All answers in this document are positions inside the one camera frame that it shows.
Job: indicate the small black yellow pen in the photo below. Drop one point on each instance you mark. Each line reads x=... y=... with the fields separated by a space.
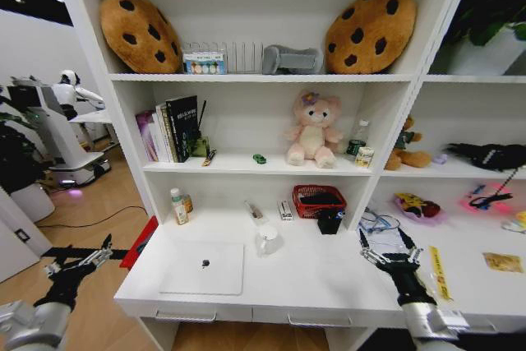
x=209 y=158

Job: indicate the black book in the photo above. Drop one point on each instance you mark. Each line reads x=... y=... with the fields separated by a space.
x=183 y=127

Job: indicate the pink plush toy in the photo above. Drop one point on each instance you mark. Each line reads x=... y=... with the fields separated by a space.
x=314 y=133

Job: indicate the dark green plant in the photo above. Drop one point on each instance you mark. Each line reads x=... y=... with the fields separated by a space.
x=16 y=153

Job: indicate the pink glowing gadget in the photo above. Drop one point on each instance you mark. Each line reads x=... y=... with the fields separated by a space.
x=487 y=199

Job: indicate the brown cookie plush pillow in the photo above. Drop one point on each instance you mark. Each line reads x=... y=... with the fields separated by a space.
x=137 y=34
x=370 y=32

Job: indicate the red box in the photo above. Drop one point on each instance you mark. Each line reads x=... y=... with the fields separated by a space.
x=141 y=244

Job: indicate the white desk drawer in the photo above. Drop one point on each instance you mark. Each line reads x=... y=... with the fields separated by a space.
x=193 y=313
x=320 y=318

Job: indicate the black pen holder cup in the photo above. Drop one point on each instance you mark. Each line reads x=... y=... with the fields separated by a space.
x=328 y=223

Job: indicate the green reed diffuser bottle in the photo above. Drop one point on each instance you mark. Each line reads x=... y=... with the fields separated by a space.
x=200 y=145

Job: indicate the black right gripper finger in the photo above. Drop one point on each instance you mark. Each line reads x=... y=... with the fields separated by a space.
x=414 y=254
x=372 y=255

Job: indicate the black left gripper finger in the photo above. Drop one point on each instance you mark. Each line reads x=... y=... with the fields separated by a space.
x=53 y=269
x=102 y=254

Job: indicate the small lavender object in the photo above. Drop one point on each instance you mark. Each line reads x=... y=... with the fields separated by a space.
x=440 y=159

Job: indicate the white table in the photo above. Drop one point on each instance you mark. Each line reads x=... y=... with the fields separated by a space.
x=92 y=117

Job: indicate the black fluffy object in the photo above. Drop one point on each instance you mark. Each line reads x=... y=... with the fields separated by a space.
x=489 y=155

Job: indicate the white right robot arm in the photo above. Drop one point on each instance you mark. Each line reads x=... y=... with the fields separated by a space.
x=423 y=322

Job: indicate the clear box of pastel items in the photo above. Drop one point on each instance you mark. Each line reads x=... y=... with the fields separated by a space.
x=204 y=64

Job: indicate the white mug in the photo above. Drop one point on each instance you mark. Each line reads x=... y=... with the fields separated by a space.
x=269 y=242

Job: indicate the yellow white toy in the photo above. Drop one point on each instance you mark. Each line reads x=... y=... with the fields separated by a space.
x=515 y=223

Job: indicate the clear plastic bag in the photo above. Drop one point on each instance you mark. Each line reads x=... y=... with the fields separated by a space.
x=390 y=240

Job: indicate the white laptop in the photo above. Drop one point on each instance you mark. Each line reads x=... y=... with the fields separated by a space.
x=201 y=269

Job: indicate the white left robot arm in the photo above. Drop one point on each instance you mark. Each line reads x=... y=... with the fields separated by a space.
x=37 y=326

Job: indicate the small orange jar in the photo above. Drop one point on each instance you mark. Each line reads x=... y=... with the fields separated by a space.
x=188 y=203

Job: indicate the white round planter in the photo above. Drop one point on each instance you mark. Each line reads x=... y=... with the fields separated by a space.
x=35 y=203

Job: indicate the clear wrapped snack bar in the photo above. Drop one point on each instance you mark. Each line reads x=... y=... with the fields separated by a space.
x=255 y=210

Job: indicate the white shelf desk unit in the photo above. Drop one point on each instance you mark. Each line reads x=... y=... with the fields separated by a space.
x=255 y=168

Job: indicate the blue frame glasses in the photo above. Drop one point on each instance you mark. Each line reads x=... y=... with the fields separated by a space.
x=380 y=223

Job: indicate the wall socket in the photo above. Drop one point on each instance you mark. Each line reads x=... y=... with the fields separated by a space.
x=22 y=235

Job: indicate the pink book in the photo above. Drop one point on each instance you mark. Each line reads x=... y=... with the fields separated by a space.
x=146 y=137

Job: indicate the brown teddy bear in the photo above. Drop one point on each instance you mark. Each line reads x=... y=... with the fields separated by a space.
x=407 y=149

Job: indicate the red mesh basket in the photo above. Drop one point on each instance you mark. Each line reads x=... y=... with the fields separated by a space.
x=304 y=211

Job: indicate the drink bottle with white cap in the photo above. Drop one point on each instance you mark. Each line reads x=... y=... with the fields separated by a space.
x=179 y=209

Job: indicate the clear bottle with green label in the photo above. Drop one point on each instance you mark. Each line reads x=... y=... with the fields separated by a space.
x=356 y=143

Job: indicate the black object in basket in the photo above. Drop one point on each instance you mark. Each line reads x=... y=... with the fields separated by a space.
x=320 y=199

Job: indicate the tan snack packet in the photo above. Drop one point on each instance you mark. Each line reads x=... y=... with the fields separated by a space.
x=503 y=262

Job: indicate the white humanoid robot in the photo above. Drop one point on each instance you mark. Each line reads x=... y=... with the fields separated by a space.
x=74 y=96

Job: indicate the white wheeled machine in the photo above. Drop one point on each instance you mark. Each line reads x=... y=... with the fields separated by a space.
x=61 y=145

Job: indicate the green toy car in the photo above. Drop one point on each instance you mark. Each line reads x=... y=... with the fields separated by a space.
x=259 y=158

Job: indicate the small white box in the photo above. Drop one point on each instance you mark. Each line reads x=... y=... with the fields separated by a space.
x=285 y=210

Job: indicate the white book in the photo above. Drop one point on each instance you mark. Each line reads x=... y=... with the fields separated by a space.
x=161 y=137

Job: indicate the colourful snack bag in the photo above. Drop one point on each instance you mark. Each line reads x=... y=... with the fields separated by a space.
x=417 y=205

